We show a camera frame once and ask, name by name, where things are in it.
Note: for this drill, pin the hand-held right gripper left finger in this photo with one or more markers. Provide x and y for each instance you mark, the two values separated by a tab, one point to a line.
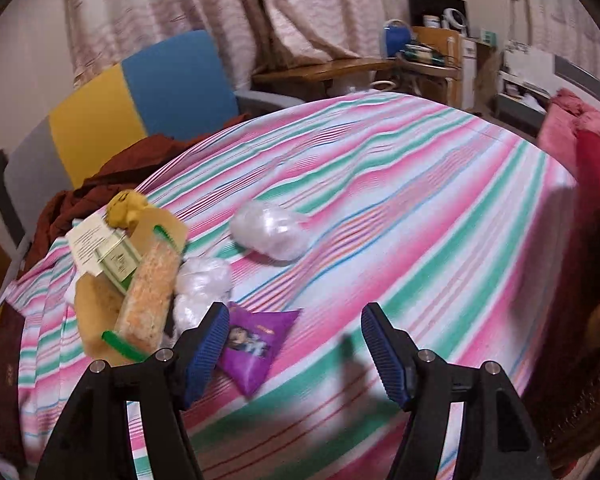
207	355

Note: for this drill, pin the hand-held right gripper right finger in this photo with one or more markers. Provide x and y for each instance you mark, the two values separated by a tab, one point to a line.
384	355

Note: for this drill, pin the wooden box with packets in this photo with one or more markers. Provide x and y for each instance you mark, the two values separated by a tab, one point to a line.
92	300

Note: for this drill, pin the clear plastic bag ball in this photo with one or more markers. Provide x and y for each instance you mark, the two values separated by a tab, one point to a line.
270	230

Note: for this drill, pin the yellow sock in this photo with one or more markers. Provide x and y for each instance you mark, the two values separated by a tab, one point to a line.
125	210

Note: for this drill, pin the purple snack packet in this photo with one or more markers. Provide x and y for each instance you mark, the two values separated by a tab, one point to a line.
252	355

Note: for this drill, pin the white crumpled plastic bag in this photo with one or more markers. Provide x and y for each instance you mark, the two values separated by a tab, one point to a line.
205	275
190	312

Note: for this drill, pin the orange snack packet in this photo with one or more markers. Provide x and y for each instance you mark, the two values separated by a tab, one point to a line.
147	295

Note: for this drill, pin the green and white box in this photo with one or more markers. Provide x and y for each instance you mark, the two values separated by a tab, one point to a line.
120	262

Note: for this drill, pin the white paper leaflet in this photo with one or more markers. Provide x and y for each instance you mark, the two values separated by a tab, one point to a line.
87	245

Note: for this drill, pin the pink green striped bed sheet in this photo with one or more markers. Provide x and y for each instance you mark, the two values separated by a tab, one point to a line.
380	185

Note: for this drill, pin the dark brown patterned cloth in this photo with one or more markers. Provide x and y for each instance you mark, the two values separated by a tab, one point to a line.
580	335

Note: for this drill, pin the rust brown cloth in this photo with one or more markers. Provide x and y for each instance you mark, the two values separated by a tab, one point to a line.
130	160

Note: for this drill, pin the grey yellow blue chair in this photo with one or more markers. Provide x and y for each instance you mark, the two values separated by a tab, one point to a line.
180	80

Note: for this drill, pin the light wooden cabinet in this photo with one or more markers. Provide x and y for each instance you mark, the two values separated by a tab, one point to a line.
437	75

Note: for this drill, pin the wooden desk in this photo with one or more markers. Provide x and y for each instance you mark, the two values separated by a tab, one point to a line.
325	69

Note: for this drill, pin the pink blanket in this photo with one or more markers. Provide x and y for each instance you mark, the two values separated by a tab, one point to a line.
565	120

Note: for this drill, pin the white storage shelf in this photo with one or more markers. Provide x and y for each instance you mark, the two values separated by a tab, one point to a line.
525	75

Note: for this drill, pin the beige patterned curtain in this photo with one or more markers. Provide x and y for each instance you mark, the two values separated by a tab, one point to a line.
205	5

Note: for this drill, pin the black board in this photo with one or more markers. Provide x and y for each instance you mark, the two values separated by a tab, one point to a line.
430	2

